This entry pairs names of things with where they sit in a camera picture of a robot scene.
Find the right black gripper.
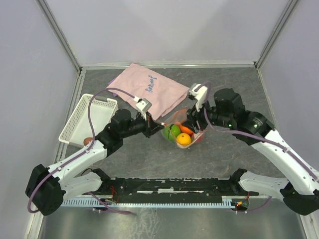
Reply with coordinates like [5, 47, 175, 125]
[180, 95, 232, 135]

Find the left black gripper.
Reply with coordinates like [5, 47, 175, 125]
[121, 111, 164, 138]

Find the orange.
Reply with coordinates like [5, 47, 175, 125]
[179, 124, 193, 135]

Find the yellow lemon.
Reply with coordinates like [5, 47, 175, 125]
[176, 133, 192, 146]

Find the green apple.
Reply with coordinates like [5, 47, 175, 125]
[162, 124, 181, 141]

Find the clear zip top bag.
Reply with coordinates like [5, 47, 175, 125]
[161, 108, 204, 149]

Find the white perforated plastic basket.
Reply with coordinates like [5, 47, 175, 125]
[58, 94, 118, 148]

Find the red apple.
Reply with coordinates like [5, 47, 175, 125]
[192, 133, 203, 143]

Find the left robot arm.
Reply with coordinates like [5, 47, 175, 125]
[25, 109, 164, 216]

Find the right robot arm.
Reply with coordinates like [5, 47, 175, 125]
[183, 84, 319, 216]

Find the pink cloth with lettering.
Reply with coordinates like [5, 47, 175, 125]
[107, 63, 189, 120]

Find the brown egg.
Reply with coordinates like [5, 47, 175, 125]
[83, 137, 93, 146]

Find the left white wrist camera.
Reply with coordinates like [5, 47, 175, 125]
[134, 96, 152, 119]

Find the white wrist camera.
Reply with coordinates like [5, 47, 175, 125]
[188, 83, 208, 112]
[134, 96, 152, 119]

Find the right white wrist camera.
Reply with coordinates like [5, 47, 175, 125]
[188, 83, 208, 112]

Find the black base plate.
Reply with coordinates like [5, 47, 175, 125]
[94, 178, 259, 204]

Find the light blue cable duct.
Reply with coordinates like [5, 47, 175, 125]
[61, 196, 235, 209]

